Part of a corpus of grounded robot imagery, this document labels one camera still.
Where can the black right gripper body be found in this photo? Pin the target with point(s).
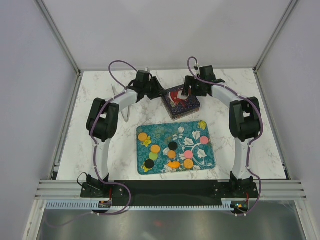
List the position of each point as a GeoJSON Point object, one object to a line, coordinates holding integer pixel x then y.
{"type": "Point", "coordinates": [196, 88]}

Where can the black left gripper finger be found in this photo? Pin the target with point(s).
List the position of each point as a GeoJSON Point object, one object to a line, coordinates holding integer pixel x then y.
{"type": "Point", "coordinates": [155, 95]}
{"type": "Point", "coordinates": [158, 89]}

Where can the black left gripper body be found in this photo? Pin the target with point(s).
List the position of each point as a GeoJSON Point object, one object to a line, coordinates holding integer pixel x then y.
{"type": "Point", "coordinates": [150, 89]}

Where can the gold tin lid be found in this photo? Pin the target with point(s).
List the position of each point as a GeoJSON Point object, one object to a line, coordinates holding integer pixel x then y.
{"type": "Point", "coordinates": [173, 97]}

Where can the square cookie tin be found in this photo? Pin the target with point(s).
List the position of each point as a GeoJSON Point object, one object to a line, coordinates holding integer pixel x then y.
{"type": "Point", "coordinates": [179, 111]}

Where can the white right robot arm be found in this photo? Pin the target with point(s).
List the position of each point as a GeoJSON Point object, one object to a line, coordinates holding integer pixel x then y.
{"type": "Point", "coordinates": [245, 124]}

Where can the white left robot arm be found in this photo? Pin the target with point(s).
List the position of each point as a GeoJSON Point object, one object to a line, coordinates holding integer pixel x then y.
{"type": "Point", "coordinates": [102, 124]}

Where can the dotted orange biscuit far left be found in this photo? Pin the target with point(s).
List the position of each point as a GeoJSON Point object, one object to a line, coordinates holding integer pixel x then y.
{"type": "Point", "coordinates": [142, 136]}

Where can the pink sandwich cookie upper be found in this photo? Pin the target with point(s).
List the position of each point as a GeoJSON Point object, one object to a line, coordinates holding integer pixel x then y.
{"type": "Point", "coordinates": [204, 140]}

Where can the pink sandwich cookie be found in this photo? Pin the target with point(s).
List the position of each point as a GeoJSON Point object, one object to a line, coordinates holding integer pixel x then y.
{"type": "Point", "coordinates": [204, 140]}
{"type": "Point", "coordinates": [188, 154]}

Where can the black sandwich cookie upper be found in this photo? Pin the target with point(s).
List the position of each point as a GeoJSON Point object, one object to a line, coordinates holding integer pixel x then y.
{"type": "Point", "coordinates": [173, 146]}

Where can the black sandwich cookie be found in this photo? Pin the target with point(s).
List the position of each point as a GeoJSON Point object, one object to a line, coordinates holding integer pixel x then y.
{"type": "Point", "coordinates": [173, 146]}
{"type": "Point", "coordinates": [149, 163]}

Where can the teal floral serving tray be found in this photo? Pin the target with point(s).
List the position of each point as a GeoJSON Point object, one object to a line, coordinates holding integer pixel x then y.
{"type": "Point", "coordinates": [186, 135]}

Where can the dotted orange biscuit centre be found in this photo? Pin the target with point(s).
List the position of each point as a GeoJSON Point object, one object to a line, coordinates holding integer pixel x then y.
{"type": "Point", "coordinates": [155, 149]}

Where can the plain orange cookie middle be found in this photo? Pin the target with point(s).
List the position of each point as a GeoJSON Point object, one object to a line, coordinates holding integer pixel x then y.
{"type": "Point", "coordinates": [171, 154]}

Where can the green sandwich cookie lower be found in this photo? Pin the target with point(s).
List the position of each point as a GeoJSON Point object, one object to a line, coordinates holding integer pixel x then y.
{"type": "Point", "coordinates": [153, 156]}

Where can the pink sandwich cookie lower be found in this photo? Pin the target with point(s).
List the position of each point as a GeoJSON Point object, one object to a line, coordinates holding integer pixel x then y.
{"type": "Point", "coordinates": [188, 154]}

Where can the black sandwich cookie lower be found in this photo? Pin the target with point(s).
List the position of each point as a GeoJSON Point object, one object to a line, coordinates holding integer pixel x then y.
{"type": "Point", "coordinates": [149, 163]}

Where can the orange fish cookie lower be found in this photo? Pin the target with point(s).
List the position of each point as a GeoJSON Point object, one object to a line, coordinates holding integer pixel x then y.
{"type": "Point", "coordinates": [174, 164]}

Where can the dotted orange sandwich biscuit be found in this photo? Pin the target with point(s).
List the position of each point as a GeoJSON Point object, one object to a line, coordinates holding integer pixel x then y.
{"type": "Point", "coordinates": [188, 164]}

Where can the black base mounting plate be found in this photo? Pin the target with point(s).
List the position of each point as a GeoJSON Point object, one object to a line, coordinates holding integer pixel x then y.
{"type": "Point", "coordinates": [175, 192]}

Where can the aluminium frame rail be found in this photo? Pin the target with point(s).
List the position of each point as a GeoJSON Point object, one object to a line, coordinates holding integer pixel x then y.
{"type": "Point", "coordinates": [270, 190]}

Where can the slotted white cable duct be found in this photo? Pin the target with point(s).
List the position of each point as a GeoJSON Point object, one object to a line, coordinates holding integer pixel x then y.
{"type": "Point", "coordinates": [99, 205]}

